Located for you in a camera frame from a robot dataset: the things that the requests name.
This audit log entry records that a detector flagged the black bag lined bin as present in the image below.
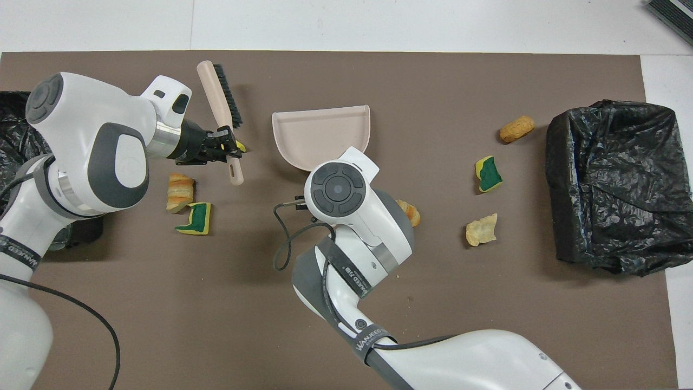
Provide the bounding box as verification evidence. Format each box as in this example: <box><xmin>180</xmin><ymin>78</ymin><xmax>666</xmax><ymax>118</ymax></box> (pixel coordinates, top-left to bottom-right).
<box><xmin>545</xmin><ymin>99</ymin><xmax>693</xmax><ymax>277</ymax></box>
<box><xmin>0</xmin><ymin>90</ymin><xmax>103</xmax><ymax>258</ymax></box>

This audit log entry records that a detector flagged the brown table mat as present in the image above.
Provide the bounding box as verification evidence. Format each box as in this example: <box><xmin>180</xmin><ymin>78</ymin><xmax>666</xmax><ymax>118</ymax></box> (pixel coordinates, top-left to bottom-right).
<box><xmin>0</xmin><ymin>50</ymin><xmax>678</xmax><ymax>390</ymax></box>

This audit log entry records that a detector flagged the pale bread chunk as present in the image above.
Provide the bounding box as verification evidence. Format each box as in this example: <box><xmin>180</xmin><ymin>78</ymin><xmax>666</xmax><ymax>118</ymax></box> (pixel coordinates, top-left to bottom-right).
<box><xmin>466</xmin><ymin>213</ymin><xmax>498</xmax><ymax>248</ymax></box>

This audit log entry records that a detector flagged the green and yellow sponge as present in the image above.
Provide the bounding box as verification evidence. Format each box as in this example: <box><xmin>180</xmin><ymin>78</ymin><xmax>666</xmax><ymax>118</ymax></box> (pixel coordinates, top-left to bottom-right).
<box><xmin>175</xmin><ymin>203</ymin><xmax>212</xmax><ymax>236</ymax></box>
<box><xmin>475</xmin><ymin>155</ymin><xmax>504</xmax><ymax>194</ymax></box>

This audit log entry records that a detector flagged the orange striped croissant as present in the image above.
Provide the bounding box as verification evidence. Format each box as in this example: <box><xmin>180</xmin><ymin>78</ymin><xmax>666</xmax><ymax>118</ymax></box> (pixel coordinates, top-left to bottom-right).
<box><xmin>166</xmin><ymin>173</ymin><xmax>195</xmax><ymax>214</ymax></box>

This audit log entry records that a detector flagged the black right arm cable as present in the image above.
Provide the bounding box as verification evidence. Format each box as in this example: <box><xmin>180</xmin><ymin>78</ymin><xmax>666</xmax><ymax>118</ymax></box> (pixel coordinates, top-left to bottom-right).
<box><xmin>272</xmin><ymin>196</ymin><xmax>461</xmax><ymax>350</ymax></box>

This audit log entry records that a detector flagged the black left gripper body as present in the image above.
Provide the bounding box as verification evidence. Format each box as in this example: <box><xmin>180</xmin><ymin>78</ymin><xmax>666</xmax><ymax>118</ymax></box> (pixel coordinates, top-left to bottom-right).
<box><xmin>168</xmin><ymin>120</ymin><xmax>214</xmax><ymax>165</ymax></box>

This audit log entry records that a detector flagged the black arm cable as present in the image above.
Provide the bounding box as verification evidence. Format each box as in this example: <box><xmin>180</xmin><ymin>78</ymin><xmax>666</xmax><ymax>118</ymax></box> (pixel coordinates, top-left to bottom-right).
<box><xmin>272</xmin><ymin>196</ymin><xmax>461</xmax><ymax>350</ymax></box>
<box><xmin>0</xmin><ymin>173</ymin><xmax>121</xmax><ymax>390</ymax></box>

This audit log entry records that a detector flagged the beige plastic dustpan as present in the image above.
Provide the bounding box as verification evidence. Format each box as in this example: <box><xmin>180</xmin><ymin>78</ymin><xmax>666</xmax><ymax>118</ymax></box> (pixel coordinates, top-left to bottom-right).
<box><xmin>272</xmin><ymin>105</ymin><xmax>371</xmax><ymax>173</ymax></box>

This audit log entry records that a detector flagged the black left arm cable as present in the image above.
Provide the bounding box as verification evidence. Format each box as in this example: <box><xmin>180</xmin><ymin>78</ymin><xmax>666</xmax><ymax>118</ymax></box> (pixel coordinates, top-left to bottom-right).
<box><xmin>0</xmin><ymin>173</ymin><xmax>121</xmax><ymax>390</ymax></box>

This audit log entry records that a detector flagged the beige hand brush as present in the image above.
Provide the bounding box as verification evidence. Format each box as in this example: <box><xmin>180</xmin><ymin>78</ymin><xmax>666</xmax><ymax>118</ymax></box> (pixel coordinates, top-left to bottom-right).
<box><xmin>196</xmin><ymin>61</ymin><xmax>245</xmax><ymax>186</ymax></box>

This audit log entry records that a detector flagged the dark grey ribbed object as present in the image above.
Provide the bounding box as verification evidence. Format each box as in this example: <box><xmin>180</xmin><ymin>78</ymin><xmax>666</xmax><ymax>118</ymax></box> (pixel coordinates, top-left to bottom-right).
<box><xmin>645</xmin><ymin>0</ymin><xmax>693</xmax><ymax>47</ymax></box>

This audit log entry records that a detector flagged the small striped croissant piece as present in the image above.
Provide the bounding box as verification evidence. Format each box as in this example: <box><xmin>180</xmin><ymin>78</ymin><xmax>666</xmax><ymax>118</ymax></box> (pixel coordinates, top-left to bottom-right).
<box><xmin>395</xmin><ymin>199</ymin><xmax>421</xmax><ymax>228</ymax></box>

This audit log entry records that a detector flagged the peanut shaped bread roll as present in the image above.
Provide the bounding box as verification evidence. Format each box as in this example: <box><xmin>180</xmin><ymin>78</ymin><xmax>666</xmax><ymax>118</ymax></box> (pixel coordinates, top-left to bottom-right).
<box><xmin>499</xmin><ymin>115</ymin><xmax>536</xmax><ymax>144</ymax></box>

